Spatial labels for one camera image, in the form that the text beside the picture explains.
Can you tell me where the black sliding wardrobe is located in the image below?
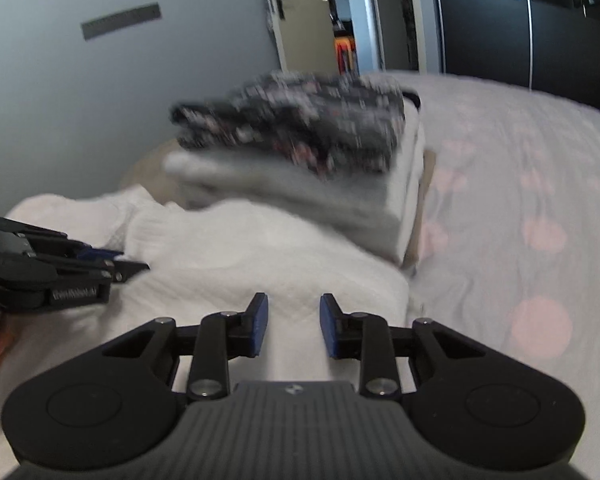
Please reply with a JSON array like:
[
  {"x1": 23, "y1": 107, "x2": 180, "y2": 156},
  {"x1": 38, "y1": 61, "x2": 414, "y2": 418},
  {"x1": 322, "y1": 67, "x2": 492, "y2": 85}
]
[{"x1": 432, "y1": 0, "x2": 600, "y2": 116}]

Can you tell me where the grey wall plate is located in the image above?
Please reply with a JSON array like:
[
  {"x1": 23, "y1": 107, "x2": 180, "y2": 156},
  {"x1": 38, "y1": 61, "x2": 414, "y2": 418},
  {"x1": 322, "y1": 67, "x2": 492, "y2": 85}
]
[{"x1": 81, "y1": 3, "x2": 161, "y2": 41}]

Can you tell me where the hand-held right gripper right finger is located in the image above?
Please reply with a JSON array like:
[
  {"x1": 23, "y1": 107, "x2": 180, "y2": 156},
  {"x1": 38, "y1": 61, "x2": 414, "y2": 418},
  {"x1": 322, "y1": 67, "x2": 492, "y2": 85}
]
[{"x1": 319, "y1": 292, "x2": 511, "y2": 402}]

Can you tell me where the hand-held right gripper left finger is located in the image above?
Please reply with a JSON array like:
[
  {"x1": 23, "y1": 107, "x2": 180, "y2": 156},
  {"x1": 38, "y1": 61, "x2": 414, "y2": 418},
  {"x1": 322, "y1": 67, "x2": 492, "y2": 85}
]
[{"x1": 80, "y1": 292, "x2": 270, "y2": 402}]

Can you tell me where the white folded garment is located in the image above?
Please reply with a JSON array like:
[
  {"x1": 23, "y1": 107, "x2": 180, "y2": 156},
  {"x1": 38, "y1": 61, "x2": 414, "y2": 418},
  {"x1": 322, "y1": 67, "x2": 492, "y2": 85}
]
[{"x1": 330, "y1": 125, "x2": 427, "y2": 266}]

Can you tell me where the dark floral folded garment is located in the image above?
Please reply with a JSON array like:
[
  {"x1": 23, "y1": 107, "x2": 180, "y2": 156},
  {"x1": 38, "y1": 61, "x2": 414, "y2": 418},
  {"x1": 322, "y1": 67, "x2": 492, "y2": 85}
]
[{"x1": 170, "y1": 72, "x2": 407, "y2": 177}]

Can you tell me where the white crinkle shirt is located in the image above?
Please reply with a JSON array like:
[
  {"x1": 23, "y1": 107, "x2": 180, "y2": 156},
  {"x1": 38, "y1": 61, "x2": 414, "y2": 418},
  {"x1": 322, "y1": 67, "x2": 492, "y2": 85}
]
[{"x1": 0, "y1": 185, "x2": 411, "y2": 461}]

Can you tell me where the beige room door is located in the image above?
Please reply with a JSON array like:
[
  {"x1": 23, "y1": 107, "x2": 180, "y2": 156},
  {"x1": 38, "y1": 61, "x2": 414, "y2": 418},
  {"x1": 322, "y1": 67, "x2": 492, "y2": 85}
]
[{"x1": 259, "y1": 0, "x2": 333, "y2": 77}]

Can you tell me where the orange stool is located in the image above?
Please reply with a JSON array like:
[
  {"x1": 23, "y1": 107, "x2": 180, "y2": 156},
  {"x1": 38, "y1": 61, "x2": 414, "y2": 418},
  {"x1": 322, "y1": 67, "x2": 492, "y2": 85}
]
[{"x1": 334, "y1": 35, "x2": 355, "y2": 75}]

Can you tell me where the pale grey folded garment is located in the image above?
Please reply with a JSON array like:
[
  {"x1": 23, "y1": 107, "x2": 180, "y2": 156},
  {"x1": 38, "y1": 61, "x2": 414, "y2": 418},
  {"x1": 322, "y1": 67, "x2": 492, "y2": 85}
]
[{"x1": 164, "y1": 152, "x2": 396, "y2": 231}]

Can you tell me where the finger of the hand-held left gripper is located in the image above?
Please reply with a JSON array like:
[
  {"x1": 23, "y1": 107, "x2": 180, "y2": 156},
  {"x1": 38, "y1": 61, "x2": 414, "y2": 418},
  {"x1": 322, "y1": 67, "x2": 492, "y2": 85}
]
[
  {"x1": 80, "y1": 260, "x2": 150, "y2": 284},
  {"x1": 60, "y1": 240, "x2": 125, "y2": 262}
]

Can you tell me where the white door frame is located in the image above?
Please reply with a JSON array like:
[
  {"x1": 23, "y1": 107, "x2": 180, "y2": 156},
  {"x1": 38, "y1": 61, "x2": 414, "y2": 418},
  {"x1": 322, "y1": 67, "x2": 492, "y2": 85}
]
[{"x1": 360, "y1": 0, "x2": 387, "y2": 73}]

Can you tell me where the beige folded garment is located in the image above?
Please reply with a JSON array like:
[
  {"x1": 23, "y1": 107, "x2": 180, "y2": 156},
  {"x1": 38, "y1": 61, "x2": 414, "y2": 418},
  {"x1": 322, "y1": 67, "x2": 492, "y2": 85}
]
[{"x1": 402, "y1": 150, "x2": 437, "y2": 273}]

